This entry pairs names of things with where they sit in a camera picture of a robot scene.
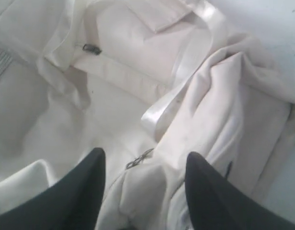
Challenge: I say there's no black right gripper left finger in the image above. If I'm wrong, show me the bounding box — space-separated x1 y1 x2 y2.
0 148 106 230

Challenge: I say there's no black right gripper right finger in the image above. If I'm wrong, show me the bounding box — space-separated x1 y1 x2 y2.
186 152 295 230

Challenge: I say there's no cream white duffel bag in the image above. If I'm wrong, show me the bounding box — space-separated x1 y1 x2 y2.
0 0 295 230

